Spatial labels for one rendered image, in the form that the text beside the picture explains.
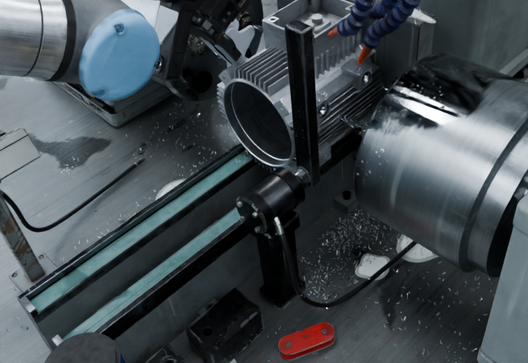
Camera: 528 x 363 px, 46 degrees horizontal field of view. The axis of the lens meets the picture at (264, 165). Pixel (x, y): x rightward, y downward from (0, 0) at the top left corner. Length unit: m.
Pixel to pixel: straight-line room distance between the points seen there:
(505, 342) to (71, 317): 0.60
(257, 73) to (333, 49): 0.12
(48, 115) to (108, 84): 0.88
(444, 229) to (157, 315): 0.42
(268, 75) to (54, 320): 0.47
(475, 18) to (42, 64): 0.68
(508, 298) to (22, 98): 1.19
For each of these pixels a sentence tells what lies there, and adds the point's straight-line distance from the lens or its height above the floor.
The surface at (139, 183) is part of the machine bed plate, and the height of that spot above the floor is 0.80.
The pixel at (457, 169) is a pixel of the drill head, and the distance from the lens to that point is 0.74.
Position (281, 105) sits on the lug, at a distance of 0.89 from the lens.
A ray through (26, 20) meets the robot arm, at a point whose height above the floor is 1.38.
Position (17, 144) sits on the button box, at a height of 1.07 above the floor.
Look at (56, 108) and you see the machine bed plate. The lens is 1.51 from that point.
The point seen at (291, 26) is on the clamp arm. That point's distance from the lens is 0.74.
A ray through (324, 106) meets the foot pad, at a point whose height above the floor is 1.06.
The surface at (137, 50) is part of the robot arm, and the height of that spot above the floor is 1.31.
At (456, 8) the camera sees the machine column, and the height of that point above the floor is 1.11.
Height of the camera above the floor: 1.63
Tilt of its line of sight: 43 degrees down
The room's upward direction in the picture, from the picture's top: 8 degrees counter-clockwise
